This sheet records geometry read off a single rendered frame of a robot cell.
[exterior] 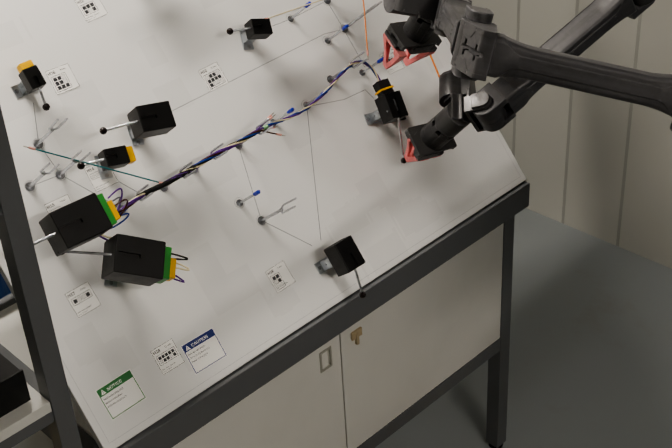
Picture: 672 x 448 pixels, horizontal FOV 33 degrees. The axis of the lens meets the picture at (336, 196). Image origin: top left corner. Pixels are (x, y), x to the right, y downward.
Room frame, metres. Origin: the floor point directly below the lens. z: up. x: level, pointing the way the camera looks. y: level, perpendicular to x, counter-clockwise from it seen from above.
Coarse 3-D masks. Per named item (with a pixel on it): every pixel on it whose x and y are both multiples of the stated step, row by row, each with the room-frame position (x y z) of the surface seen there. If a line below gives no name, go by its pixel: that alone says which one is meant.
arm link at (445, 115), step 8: (448, 96) 1.99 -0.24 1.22; (456, 96) 1.99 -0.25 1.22; (448, 104) 1.97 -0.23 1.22; (456, 104) 1.97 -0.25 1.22; (440, 112) 1.97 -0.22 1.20; (448, 112) 1.95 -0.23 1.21; (456, 112) 1.95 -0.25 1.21; (440, 120) 1.96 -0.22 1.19; (448, 120) 1.94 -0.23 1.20; (456, 120) 1.94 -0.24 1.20; (464, 120) 1.94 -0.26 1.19; (440, 128) 1.96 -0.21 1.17; (448, 128) 1.94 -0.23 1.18; (456, 128) 1.94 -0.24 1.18; (448, 136) 1.96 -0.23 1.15
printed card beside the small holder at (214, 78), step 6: (210, 66) 2.06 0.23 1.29; (216, 66) 2.07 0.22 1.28; (204, 72) 2.05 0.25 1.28; (210, 72) 2.05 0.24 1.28; (216, 72) 2.06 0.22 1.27; (222, 72) 2.07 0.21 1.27; (204, 78) 2.04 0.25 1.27; (210, 78) 2.04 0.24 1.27; (216, 78) 2.05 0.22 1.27; (222, 78) 2.06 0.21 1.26; (210, 84) 2.03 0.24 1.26; (216, 84) 2.04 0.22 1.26; (222, 84) 2.05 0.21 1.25; (210, 90) 2.02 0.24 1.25
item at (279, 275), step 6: (276, 264) 1.81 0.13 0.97; (282, 264) 1.82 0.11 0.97; (270, 270) 1.80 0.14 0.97; (276, 270) 1.80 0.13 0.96; (282, 270) 1.81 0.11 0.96; (288, 270) 1.81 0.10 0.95; (270, 276) 1.79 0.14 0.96; (276, 276) 1.79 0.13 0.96; (282, 276) 1.80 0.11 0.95; (288, 276) 1.80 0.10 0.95; (276, 282) 1.78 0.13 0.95; (282, 282) 1.79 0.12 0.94; (288, 282) 1.79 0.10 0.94; (294, 282) 1.80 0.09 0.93; (276, 288) 1.77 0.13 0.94; (282, 288) 1.78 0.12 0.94
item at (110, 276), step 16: (112, 240) 1.60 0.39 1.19; (128, 240) 1.60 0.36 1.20; (144, 240) 1.61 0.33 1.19; (112, 256) 1.57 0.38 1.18; (128, 256) 1.57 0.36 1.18; (144, 256) 1.59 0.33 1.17; (160, 256) 1.60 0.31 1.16; (112, 272) 1.55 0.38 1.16; (128, 272) 1.55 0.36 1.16; (144, 272) 1.56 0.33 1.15; (160, 272) 1.58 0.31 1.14
